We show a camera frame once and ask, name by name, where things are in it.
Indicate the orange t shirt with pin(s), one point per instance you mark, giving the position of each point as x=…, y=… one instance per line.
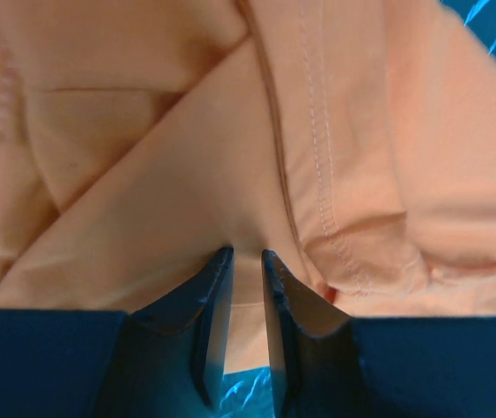
x=356, y=139

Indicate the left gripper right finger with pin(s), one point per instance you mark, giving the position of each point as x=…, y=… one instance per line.
x=327, y=363

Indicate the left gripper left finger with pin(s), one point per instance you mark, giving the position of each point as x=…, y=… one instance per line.
x=164, y=360

